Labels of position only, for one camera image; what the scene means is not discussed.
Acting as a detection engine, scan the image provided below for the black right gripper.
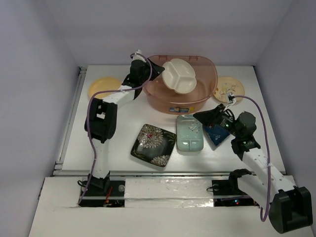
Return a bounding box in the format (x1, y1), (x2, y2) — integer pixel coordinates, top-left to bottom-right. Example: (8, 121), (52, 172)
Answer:
(193, 103), (240, 138)

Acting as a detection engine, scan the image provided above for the white divided round plate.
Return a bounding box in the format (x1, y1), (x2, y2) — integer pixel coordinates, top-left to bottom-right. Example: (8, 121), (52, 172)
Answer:
(162, 58), (197, 94)

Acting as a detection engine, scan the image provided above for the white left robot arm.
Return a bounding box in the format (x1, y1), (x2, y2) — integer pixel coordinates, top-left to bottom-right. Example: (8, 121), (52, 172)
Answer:
(78, 53), (165, 206)

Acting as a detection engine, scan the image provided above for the dark blue leaf plate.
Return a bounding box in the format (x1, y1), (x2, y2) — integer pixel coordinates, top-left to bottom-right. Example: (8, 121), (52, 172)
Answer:
(203, 125), (230, 147)

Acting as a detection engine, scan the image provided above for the light green rectangular plate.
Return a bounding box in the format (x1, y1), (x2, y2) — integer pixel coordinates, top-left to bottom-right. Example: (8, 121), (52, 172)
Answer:
(176, 115), (204, 152)

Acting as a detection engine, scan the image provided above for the cream bird pattern plate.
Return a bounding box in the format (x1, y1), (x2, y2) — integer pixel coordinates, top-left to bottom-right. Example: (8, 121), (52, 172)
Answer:
(214, 77), (245, 103)

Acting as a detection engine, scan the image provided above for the yellow round plastic plate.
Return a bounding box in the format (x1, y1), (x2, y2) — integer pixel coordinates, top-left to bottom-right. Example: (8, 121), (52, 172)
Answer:
(88, 77), (121, 99)

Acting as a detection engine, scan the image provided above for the black floral square plate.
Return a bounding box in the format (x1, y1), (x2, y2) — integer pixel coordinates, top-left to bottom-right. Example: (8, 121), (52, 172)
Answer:
(130, 124), (177, 168)

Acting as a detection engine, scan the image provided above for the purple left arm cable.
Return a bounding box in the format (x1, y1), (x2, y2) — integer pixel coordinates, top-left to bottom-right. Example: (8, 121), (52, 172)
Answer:
(78, 52), (153, 204)

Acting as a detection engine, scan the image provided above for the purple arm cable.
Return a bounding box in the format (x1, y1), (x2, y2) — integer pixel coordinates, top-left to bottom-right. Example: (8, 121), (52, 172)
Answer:
(78, 52), (153, 204)
(234, 95), (271, 222)

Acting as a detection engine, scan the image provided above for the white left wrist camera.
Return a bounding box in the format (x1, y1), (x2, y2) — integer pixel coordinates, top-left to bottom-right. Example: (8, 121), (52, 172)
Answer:
(130, 49), (146, 62)

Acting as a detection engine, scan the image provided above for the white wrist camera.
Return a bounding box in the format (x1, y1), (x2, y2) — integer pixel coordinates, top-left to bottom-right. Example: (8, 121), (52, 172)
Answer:
(130, 49), (146, 62)
(225, 92), (237, 110)

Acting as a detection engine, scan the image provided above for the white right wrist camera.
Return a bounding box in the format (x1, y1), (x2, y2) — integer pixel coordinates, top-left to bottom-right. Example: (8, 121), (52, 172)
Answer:
(225, 92), (237, 110)

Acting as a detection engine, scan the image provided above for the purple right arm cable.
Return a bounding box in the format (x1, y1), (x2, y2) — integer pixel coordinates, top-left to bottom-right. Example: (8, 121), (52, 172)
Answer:
(234, 95), (271, 222)

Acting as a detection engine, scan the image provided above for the aluminium rail frame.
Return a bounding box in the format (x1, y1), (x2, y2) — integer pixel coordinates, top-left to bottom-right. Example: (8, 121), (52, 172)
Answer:
(54, 65), (285, 176)

